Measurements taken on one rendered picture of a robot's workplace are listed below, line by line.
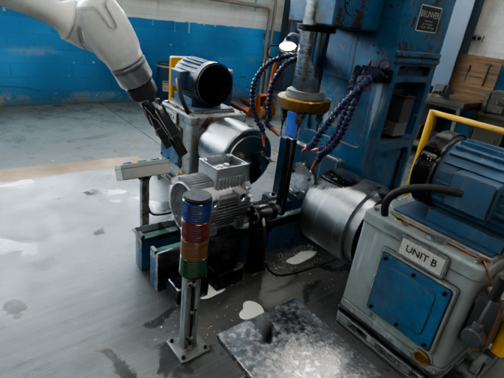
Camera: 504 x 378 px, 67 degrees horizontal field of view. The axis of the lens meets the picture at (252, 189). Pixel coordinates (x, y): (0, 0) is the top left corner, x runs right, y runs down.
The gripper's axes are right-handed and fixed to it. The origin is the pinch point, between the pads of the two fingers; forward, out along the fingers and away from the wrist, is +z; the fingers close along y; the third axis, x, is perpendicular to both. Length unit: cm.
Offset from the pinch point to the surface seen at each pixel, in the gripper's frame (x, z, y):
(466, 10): -485, 197, 174
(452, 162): -36, 7, -63
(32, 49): -31, 67, 540
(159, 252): 22.1, 17.6, -13.6
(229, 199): -3.0, 17.8, -14.8
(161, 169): 3.7, 15.0, 15.8
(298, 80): -44.7, 4.2, -6.3
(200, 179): 0.1, 10.4, -8.2
